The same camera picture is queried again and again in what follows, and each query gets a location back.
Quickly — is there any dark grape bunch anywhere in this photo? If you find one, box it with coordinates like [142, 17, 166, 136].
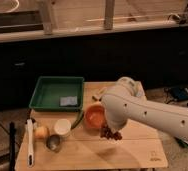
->
[100, 124, 122, 140]

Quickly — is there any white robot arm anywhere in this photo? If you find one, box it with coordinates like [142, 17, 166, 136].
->
[101, 77, 188, 141]

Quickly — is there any red bowl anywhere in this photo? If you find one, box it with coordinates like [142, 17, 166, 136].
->
[84, 104, 105, 129]

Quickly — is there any wooden black block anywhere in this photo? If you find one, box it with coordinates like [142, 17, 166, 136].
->
[92, 87, 107, 101]

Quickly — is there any grey blue sponge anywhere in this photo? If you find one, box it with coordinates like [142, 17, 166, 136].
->
[60, 96, 78, 106]

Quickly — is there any green chili pepper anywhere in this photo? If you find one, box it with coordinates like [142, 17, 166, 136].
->
[71, 110, 84, 130]

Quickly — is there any green plastic tray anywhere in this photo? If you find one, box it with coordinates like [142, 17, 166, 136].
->
[29, 76, 84, 112]

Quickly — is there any white cup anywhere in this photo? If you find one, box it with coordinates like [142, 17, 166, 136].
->
[54, 119, 71, 137]

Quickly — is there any metal cup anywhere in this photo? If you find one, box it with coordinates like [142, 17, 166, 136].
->
[46, 134, 61, 152]

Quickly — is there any dark blue box on floor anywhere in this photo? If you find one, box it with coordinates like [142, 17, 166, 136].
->
[168, 87, 188, 101]

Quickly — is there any black pole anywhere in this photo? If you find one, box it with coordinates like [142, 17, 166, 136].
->
[9, 122, 16, 171]

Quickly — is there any green bin with items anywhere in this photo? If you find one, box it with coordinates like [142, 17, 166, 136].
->
[175, 138, 188, 148]

